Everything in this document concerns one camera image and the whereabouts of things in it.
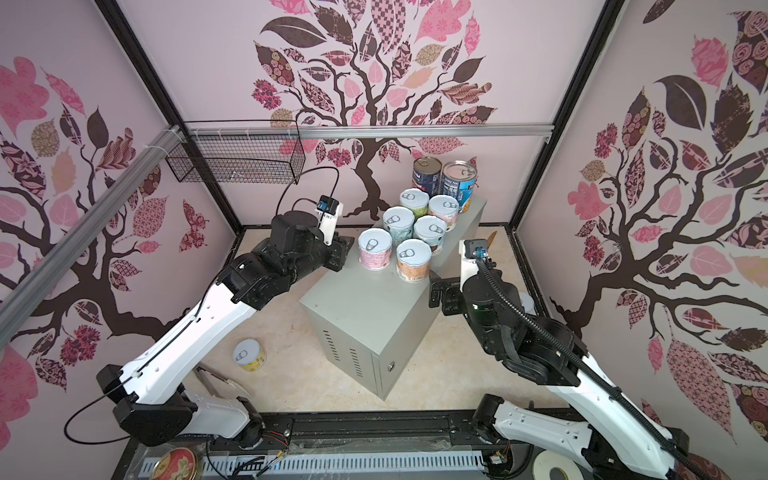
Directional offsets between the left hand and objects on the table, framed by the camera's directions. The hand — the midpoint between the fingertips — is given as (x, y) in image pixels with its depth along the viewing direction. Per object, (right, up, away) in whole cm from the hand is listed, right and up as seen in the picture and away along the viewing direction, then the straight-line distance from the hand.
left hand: (344, 241), depth 68 cm
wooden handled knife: (+51, +3, +48) cm, 70 cm away
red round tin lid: (-38, -51, -1) cm, 64 cm away
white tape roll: (+48, -52, +2) cm, 71 cm away
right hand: (+23, -6, -8) cm, 25 cm away
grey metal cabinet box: (+8, -16, -11) cm, 21 cm away
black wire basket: (-55, +37, +54) cm, 85 cm away
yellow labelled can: (-29, -31, +14) cm, 45 cm away
